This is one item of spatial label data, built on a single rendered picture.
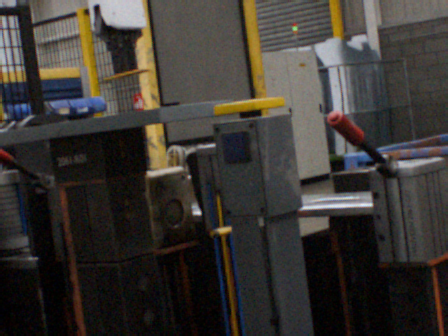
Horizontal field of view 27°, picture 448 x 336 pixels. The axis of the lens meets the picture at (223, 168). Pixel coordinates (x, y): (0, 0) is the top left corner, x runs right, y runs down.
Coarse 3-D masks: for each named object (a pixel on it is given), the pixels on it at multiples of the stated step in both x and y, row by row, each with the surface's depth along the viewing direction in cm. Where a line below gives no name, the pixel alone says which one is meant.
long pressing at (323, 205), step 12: (360, 192) 148; (192, 204) 167; (312, 204) 139; (324, 204) 134; (336, 204) 132; (348, 204) 130; (360, 204) 129; (300, 216) 135; (312, 216) 134; (324, 216) 132
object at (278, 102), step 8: (224, 104) 107; (232, 104) 106; (240, 104) 105; (248, 104) 104; (256, 104) 104; (264, 104) 105; (272, 104) 106; (280, 104) 108; (216, 112) 107; (224, 112) 107; (232, 112) 106; (240, 112) 106; (248, 112) 107; (256, 112) 107
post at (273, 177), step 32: (224, 128) 106; (256, 128) 104; (288, 128) 108; (224, 160) 107; (256, 160) 104; (288, 160) 107; (224, 192) 108; (256, 192) 105; (288, 192) 107; (256, 224) 106; (288, 224) 107; (256, 256) 107; (288, 256) 107; (256, 288) 107; (288, 288) 107; (256, 320) 108; (288, 320) 106
